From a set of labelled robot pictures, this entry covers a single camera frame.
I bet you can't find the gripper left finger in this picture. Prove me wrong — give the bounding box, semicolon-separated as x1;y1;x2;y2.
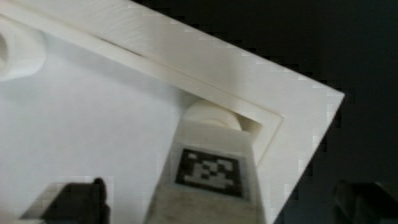
19;178;110;224

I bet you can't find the white square tabletop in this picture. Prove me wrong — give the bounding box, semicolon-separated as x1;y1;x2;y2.
0;0;344;224

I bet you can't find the white table leg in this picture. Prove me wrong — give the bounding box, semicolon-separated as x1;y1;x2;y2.
144;101;264;224

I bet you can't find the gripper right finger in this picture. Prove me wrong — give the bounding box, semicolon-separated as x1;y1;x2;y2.
332;181;398;224

